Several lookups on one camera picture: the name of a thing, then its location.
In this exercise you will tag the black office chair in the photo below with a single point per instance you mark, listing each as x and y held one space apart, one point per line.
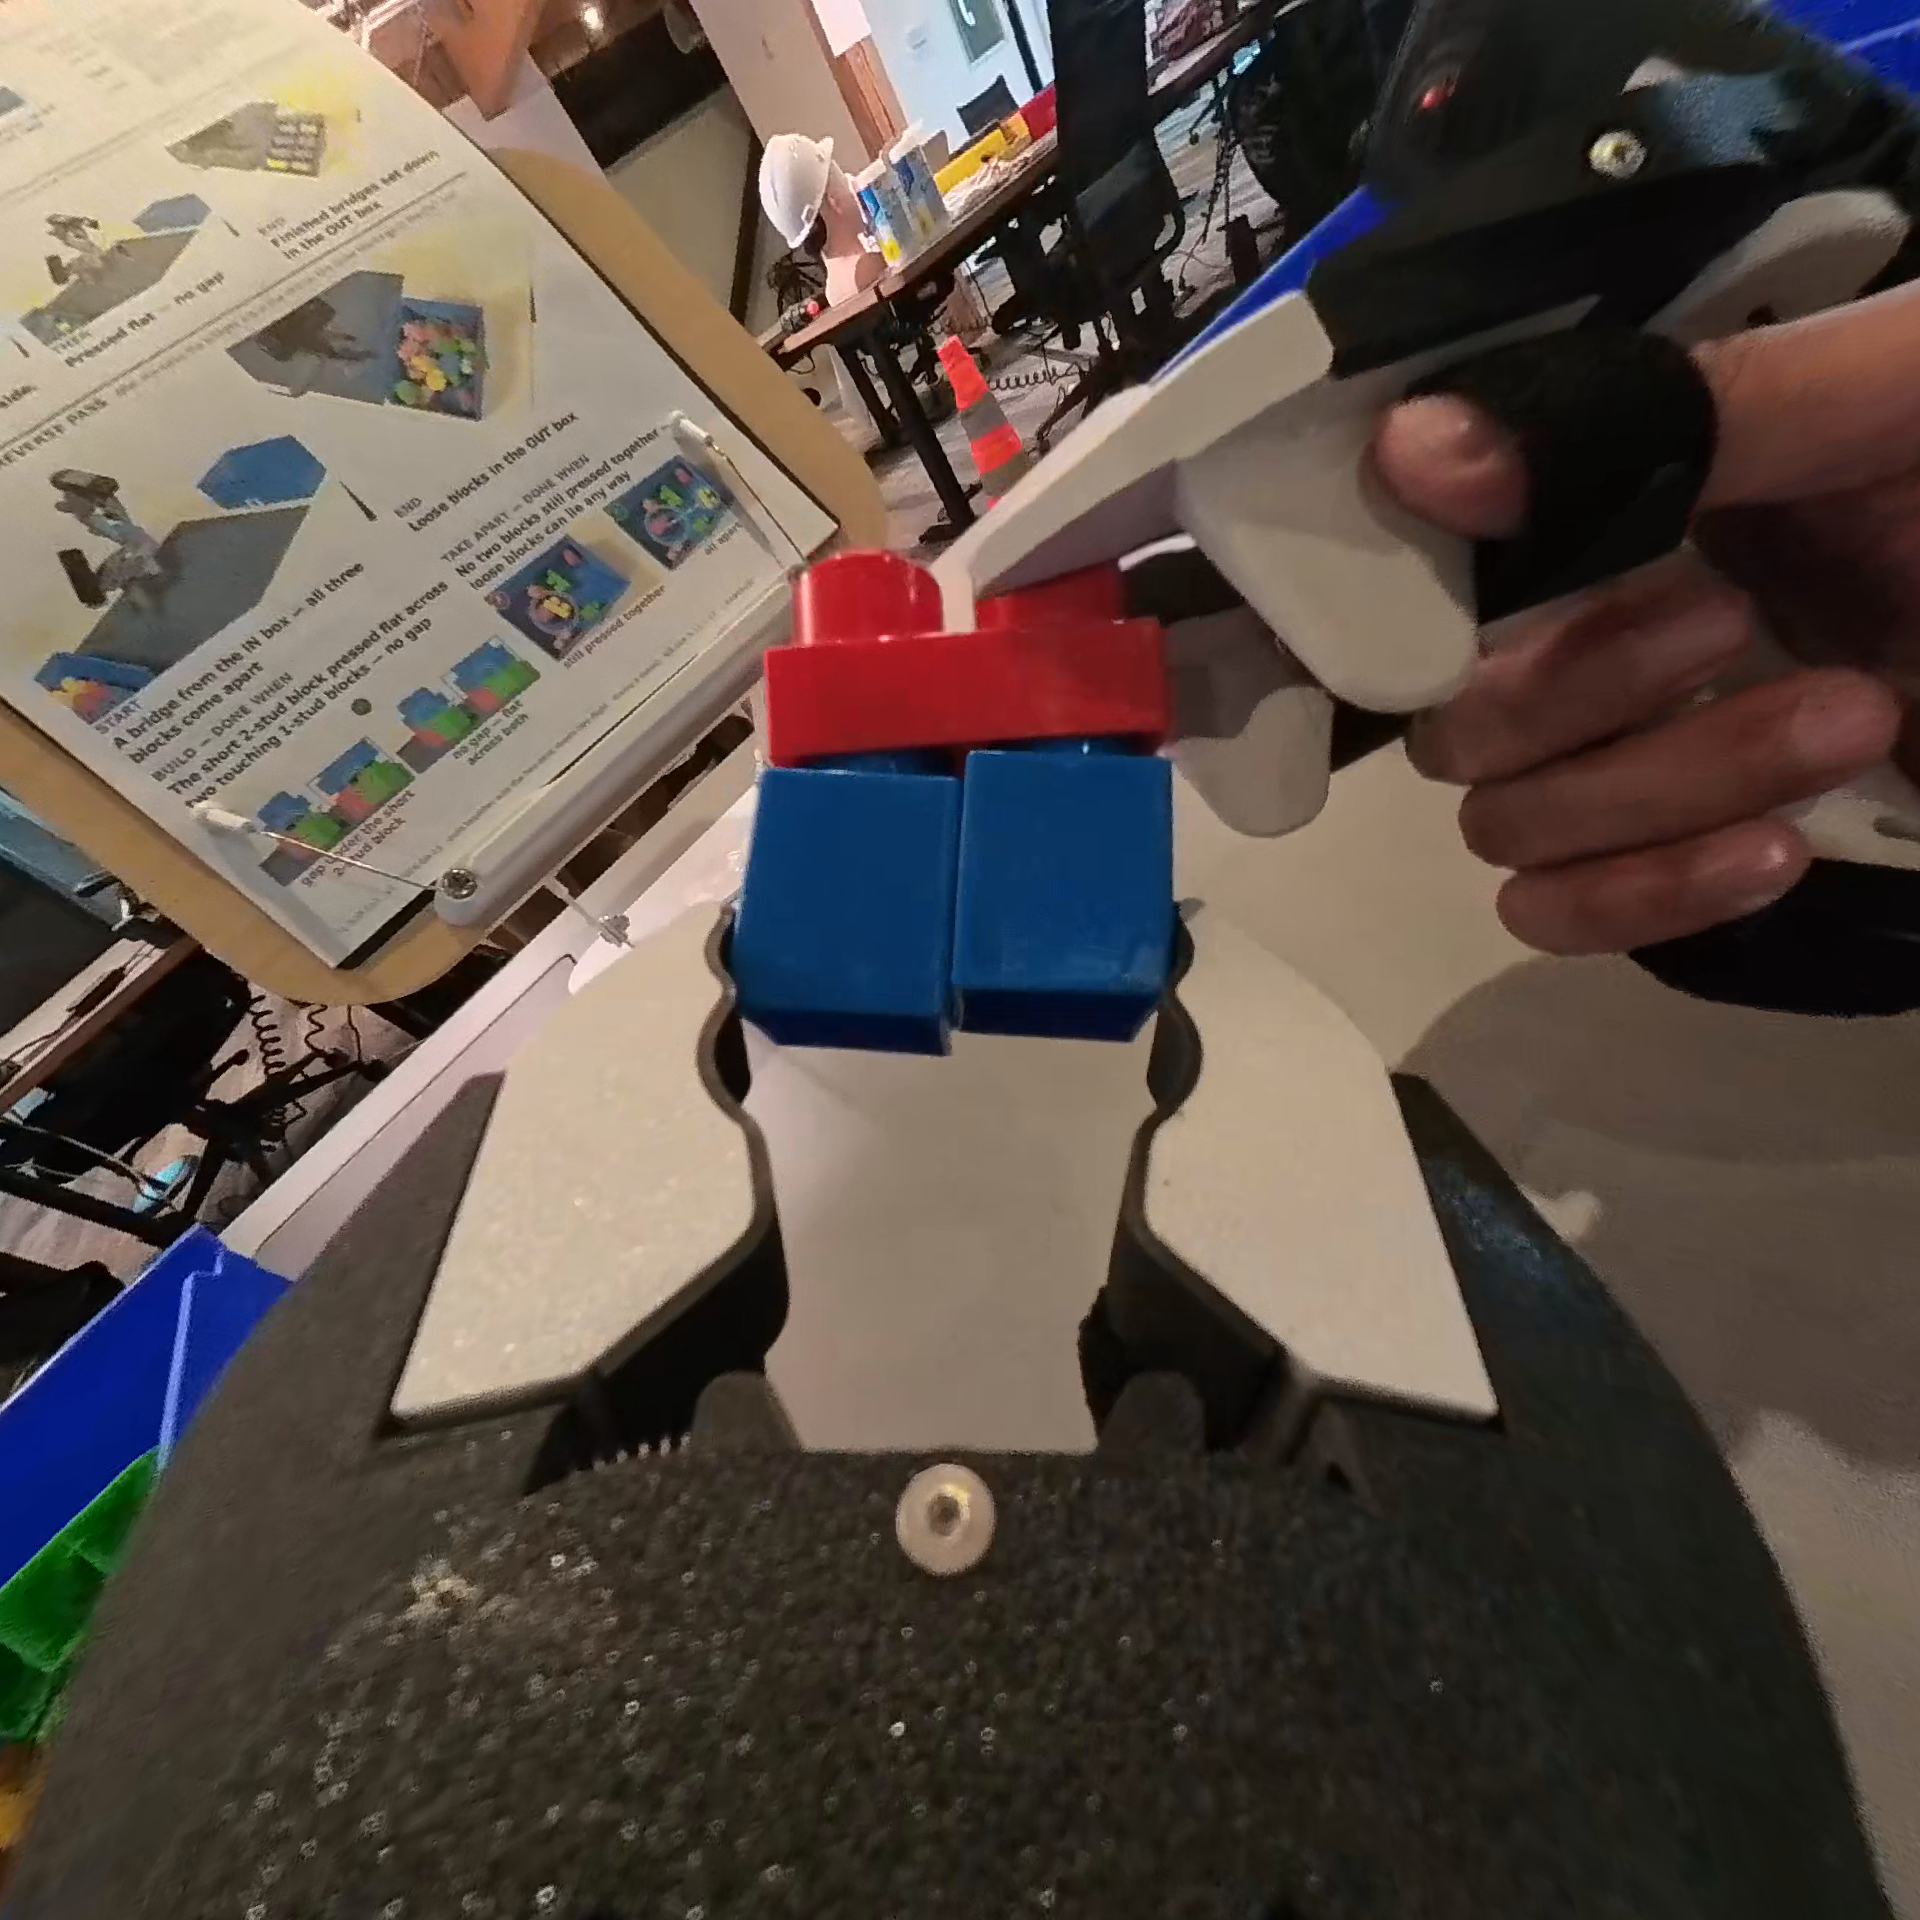
1118 150

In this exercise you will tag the white hard hat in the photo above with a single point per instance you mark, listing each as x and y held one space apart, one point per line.
794 181

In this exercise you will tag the white wipes canisters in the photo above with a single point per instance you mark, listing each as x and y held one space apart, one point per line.
901 210

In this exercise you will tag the orange traffic cone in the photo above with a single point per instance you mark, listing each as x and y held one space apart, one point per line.
983 434

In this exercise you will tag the blue single-stud toy block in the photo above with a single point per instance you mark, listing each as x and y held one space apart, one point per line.
849 901
1065 885

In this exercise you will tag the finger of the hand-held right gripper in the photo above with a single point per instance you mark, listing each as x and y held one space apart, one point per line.
1261 735
1155 451

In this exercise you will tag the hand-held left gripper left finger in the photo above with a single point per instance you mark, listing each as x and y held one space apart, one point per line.
584 1201

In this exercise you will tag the wooden background table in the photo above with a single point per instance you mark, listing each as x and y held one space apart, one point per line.
884 301

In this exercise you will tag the wooden instruction board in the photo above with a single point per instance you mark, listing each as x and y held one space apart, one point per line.
374 451

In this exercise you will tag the person's right hand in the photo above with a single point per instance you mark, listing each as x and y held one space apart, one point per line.
1725 704

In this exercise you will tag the red two-stud toy block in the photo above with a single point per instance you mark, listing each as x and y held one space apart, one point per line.
960 690

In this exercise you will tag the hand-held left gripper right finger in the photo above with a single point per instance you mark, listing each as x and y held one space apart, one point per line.
1304 1201

